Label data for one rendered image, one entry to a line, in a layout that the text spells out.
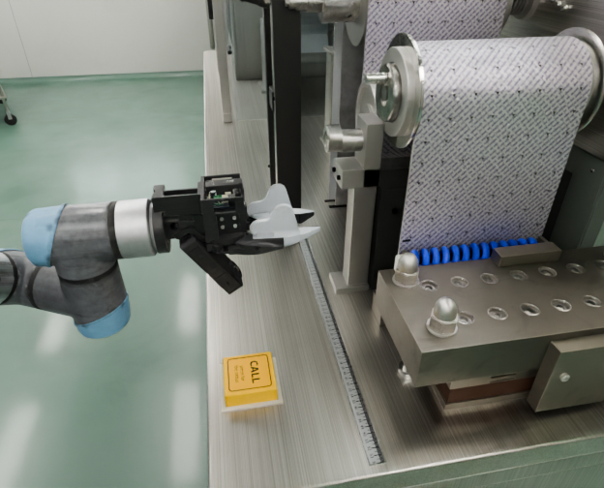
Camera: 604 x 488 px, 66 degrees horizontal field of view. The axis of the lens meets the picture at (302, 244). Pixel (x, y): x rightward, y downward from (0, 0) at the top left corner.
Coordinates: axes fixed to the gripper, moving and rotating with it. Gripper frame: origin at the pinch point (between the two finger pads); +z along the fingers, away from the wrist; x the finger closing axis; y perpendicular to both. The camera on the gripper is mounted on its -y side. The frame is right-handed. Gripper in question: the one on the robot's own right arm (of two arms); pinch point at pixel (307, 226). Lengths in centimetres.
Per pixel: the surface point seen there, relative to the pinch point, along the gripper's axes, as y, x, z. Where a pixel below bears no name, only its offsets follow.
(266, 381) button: -16.5, -11.9, -7.8
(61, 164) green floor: -109, 298, -132
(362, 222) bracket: -5.0, 7.7, 10.6
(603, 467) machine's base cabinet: -28, -26, 37
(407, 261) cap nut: -2.1, -7.9, 12.0
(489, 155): 8.8, -0.3, 25.1
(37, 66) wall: -92, 556, -214
